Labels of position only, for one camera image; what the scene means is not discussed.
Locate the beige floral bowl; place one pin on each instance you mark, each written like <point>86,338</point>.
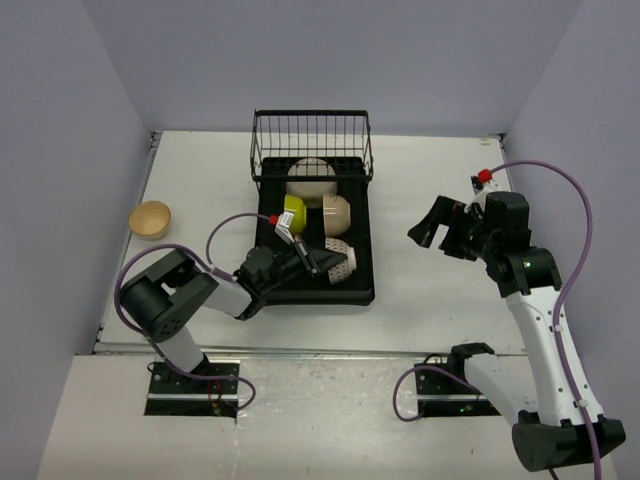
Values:
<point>150,220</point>

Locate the blue patterned bowl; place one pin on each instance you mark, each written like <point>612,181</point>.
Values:
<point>342,271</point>

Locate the black dish rack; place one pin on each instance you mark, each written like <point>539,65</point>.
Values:
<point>332,145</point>

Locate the beige bowl with leaf print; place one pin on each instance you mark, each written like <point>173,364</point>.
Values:
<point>336,213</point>

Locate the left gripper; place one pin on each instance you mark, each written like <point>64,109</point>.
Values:
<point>323,260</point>

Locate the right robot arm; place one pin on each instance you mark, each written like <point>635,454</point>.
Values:
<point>559,423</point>

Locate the large cream bowl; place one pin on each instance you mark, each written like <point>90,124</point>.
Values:
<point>310,180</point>

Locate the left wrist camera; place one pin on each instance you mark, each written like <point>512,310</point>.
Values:
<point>282,226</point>

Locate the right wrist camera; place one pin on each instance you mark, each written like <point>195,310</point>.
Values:
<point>483,183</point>

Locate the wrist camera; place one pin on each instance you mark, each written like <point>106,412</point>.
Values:
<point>483,183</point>
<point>282,226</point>

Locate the yellow-green bowl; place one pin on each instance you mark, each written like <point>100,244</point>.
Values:
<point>297,207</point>

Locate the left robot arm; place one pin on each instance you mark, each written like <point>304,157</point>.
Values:
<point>159,291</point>

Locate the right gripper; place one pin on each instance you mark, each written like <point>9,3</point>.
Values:
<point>449,210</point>

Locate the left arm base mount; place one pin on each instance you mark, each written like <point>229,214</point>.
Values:
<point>172,395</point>

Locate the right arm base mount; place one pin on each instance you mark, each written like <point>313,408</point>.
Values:
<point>440,397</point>

